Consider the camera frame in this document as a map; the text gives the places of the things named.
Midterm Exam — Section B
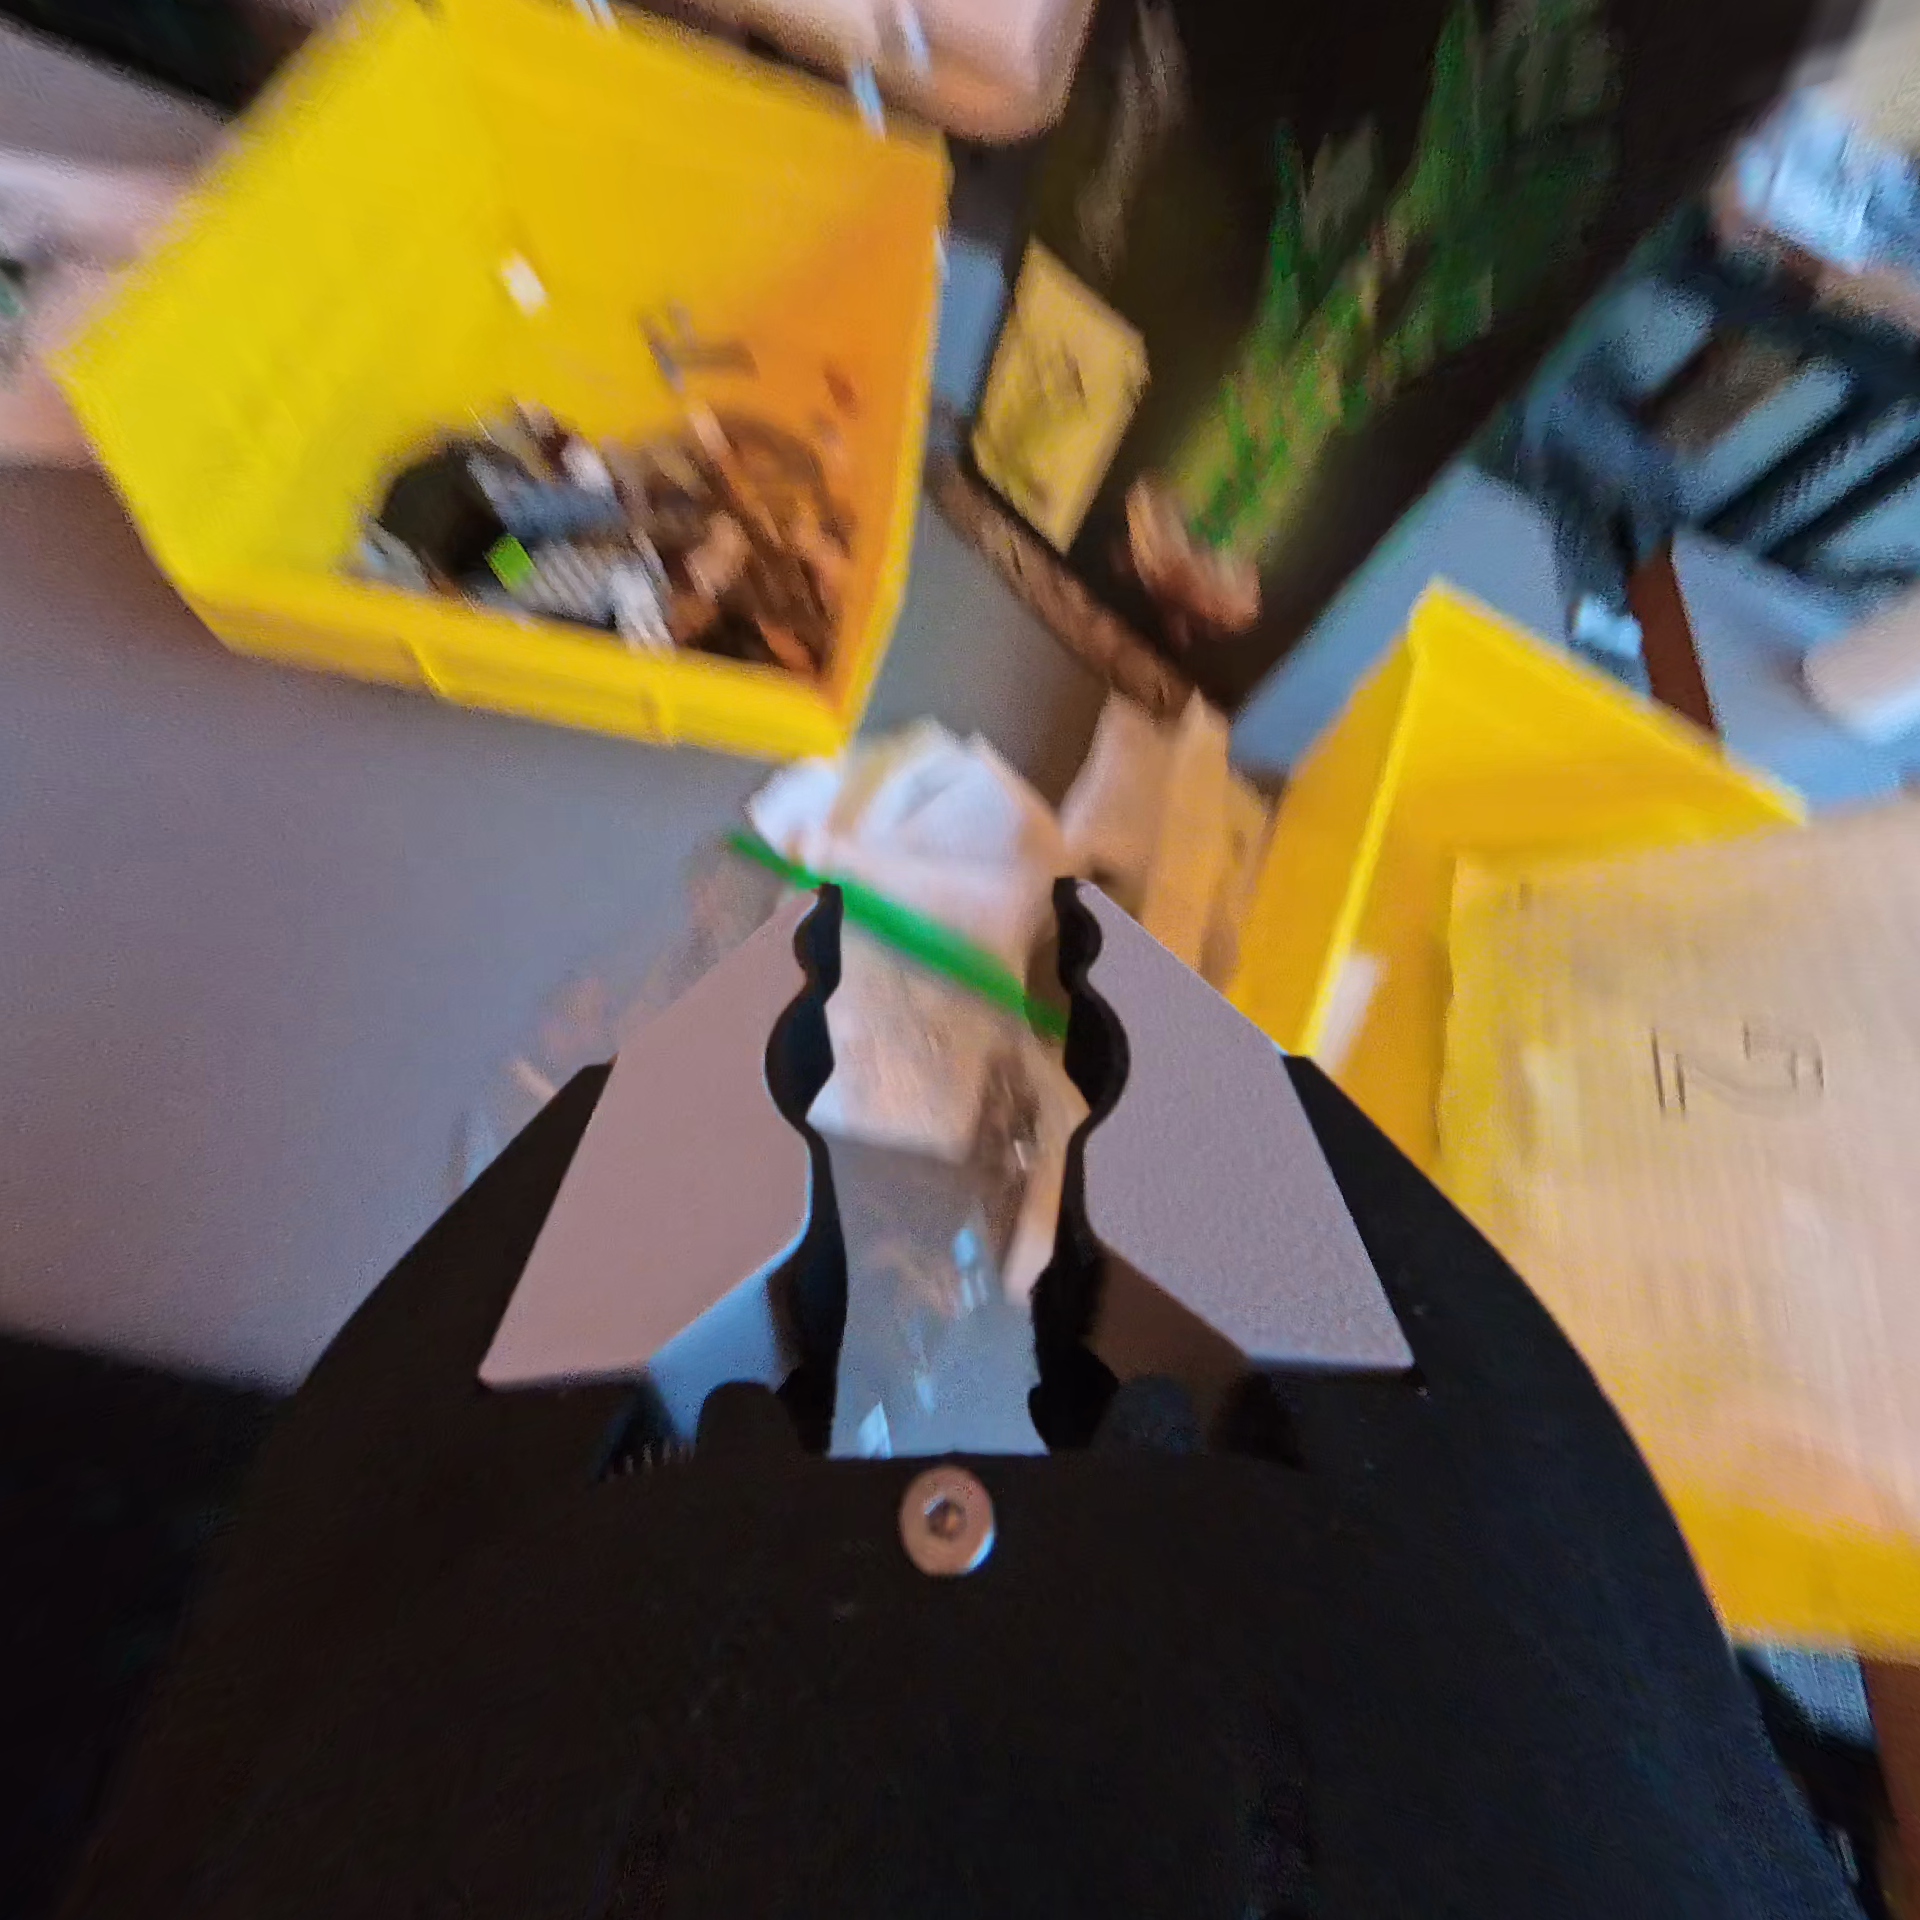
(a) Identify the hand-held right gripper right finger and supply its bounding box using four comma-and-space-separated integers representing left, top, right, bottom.
1034, 875, 1417, 1456

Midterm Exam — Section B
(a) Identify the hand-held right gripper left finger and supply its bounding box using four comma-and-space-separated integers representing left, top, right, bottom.
481, 883, 840, 1456

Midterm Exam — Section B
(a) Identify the clear plastic bag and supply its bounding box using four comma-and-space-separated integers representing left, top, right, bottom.
449, 820, 1144, 1462

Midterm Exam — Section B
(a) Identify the pile of toy bricks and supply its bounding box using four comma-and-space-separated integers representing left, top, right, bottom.
352, 388, 863, 678

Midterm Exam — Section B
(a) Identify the yellow plastic parts bin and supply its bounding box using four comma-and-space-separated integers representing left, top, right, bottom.
1229, 577, 1920, 1659
50, 0, 957, 760

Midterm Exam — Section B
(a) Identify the grey desk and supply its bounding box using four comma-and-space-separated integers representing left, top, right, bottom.
0, 30, 1308, 1401

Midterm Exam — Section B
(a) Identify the crumpled white paper bag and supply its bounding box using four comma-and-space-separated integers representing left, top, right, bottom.
750, 697, 1272, 995

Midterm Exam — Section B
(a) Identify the black metal rack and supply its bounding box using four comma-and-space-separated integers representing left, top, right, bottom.
1503, 179, 1920, 632

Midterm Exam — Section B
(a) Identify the black toy set box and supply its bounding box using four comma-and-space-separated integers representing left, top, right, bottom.
924, 0, 1807, 718

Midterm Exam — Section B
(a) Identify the wooden clipboard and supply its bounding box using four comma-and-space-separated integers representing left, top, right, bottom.
719, 0, 1094, 137

